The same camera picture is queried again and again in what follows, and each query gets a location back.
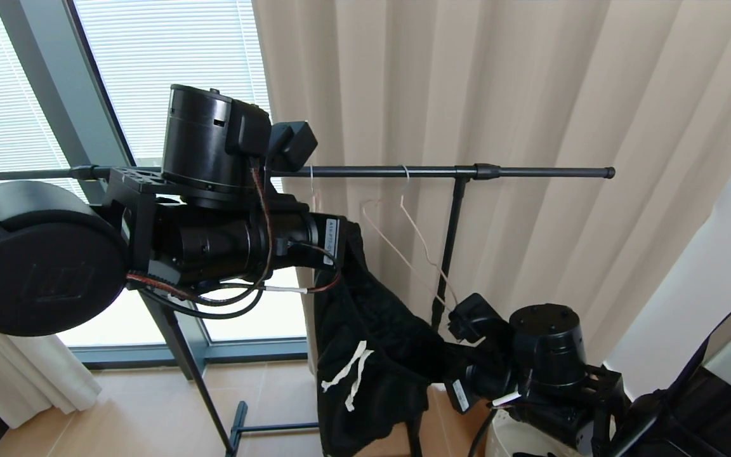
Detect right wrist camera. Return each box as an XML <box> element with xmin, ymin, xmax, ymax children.
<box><xmin>447</xmin><ymin>292</ymin><xmax>513</xmax><ymax>348</ymax></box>

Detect pink clothes hanger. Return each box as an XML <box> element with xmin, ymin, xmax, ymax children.
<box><xmin>361</xmin><ymin>166</ymin><xmax>461</xmax><ymax>312</ymax></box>
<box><xmin>307</xmin><ymin>166</ymin><xmax>323</xmax><ymax>215</ymax></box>

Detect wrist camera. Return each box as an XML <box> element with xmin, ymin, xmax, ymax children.
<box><xmin>267</xmin><ymin>121</ymin><xmax>319</xmax><ymax>173</ymax></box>
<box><xmin>447</xmin><ymin>292</ymin><xmax>513</xmax><ymax>348</ymax></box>

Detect black shorts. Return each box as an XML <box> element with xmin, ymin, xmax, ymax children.
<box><xmin>313</xmin><ymin>221</ymin><xmax>468</xmax><ymax>457</ymax></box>

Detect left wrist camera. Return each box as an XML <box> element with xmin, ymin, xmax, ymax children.
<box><xmin>267</xmin><ymin>121</ymin><xmax>319</xmax><ymax>173</ymax></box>

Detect beige curtain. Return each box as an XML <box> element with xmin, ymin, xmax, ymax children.
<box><xmin>0</xmin><ymin>327</ymin><xmax>103</xmax><ymax>429</ymax></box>
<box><xmin>253</xmin><ymin>0</ymin><xmax>731</xmax><ymax>381</ymax></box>

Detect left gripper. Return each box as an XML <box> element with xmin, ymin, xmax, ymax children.
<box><xmin>175</xmin><ymin>204</ymin><xmax>348</xmax><ymax>286</ymax></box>

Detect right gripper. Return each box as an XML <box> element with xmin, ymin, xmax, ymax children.
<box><xmin>445</xmin><ymin>361</ymin><xmax>532</xmax><ymax>416</ymax></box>

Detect white laundry basket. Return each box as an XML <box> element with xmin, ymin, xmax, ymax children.
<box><xmin>485</xmin><ymin>409</ymin><xmax>617</xmax><ymax>457</ymax></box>

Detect black clothes rack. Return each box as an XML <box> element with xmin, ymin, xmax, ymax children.
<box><xmin>0</xmin><ymin>164</ymin><xmax>616</xmax><ymax>457</ymax></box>

